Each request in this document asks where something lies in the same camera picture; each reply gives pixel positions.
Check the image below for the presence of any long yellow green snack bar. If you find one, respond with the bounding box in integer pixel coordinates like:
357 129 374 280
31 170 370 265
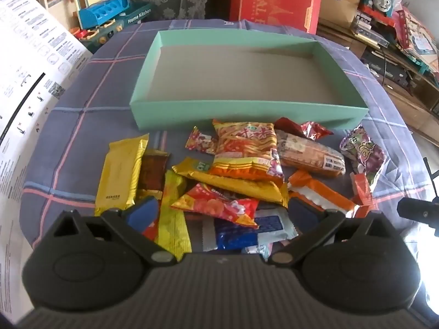
156 170 192 261

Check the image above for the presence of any toy kitchen playset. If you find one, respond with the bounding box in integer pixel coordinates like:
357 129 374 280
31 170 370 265
39 0 153 53

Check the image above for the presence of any orange white snack pack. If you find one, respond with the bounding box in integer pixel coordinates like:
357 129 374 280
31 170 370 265
287 170 359 218

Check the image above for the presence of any purple grape gummy bag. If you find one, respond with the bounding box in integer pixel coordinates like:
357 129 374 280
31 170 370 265
339 125 388 188

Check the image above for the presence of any dark brown candy wrapper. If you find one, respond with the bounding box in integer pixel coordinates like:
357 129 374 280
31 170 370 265
138 149 170 191

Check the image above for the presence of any orange striped chips bag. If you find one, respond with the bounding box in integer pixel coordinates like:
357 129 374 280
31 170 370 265
209 120 284 186

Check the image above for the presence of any Hello Kitty floral packet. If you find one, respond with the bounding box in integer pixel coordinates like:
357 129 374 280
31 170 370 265
185 126 218 155

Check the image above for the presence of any blue white wafer pack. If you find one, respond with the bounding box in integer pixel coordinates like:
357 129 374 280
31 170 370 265
202 206 298 252

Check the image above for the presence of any wooden tv cabinet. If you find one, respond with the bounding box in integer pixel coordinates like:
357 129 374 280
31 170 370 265
316 20 438 146

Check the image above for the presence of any white printed paper sheet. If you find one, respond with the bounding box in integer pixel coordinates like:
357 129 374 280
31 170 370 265
1 0 92 322

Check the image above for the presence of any red foil snack packet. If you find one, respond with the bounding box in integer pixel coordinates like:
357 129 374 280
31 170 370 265
274 117 333 141

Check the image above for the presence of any yellow snack pack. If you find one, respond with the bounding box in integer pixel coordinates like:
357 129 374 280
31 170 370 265
94 134 149 216

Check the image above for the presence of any Thomas train toy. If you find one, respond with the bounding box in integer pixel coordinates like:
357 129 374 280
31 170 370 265
358 0 395 27

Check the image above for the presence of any clear biscuit roll pack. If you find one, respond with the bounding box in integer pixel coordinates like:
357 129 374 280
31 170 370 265
275 130 346 177

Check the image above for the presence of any green cardboard tray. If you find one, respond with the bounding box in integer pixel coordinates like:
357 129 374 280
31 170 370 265
130 29 368 129

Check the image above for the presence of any small red green candy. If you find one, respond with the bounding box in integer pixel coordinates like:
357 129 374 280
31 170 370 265
350 172 374 207

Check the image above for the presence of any golden long snack bar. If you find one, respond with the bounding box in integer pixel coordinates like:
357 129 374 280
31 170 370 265
172 157 289 208

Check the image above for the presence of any red Skittles bag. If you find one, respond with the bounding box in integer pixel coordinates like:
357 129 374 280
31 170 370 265
171 183 259 229

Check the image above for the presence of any blue plaid tablecloth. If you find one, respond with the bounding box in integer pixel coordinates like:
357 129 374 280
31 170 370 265
19 19 434 245

